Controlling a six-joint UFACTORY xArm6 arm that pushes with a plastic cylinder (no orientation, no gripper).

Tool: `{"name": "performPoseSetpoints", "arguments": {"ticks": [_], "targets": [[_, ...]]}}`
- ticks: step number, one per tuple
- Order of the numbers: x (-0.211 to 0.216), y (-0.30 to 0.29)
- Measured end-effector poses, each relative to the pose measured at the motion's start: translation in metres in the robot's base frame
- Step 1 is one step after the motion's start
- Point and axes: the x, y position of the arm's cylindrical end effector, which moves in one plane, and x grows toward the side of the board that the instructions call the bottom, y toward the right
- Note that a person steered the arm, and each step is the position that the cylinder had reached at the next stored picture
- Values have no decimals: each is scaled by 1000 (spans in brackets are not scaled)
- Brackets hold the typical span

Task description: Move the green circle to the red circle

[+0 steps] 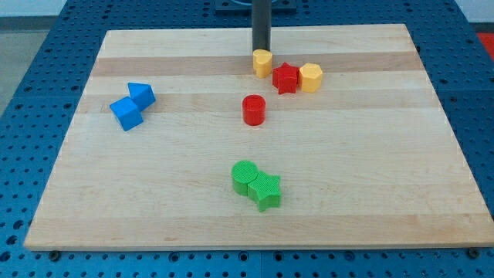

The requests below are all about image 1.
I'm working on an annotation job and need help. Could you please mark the red star block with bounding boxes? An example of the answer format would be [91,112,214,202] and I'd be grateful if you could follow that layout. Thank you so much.
[272,63,299,94]

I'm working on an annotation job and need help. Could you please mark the yellow hexagon block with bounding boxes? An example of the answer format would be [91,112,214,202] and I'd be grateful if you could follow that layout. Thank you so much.
[298,63,323,93]

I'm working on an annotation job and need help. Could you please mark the blue cube block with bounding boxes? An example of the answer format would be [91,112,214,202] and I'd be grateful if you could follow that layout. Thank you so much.
[110,97,144,131]

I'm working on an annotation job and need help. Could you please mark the yellow heart block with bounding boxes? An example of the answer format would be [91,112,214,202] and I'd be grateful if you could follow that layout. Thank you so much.
[252,49,272,78]

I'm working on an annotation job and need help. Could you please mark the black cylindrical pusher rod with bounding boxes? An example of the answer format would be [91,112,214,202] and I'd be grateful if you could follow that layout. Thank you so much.
[251,0,272,51]

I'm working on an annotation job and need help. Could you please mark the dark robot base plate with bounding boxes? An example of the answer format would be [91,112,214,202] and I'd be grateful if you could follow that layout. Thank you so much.
[212,0,298,14]

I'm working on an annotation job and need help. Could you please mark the red cylinder block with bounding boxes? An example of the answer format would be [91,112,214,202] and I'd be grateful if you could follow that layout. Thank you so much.
[242,94,266,126]

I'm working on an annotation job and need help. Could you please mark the green star block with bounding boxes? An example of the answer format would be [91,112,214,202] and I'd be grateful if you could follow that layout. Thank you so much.
[248,171,282,212]

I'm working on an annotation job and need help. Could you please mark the green cylinder block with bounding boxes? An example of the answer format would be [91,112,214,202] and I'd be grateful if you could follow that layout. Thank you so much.
[231,160,259,195]

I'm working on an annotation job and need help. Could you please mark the wooden board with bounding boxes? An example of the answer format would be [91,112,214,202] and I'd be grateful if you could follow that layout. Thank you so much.
[24,24,493,251]

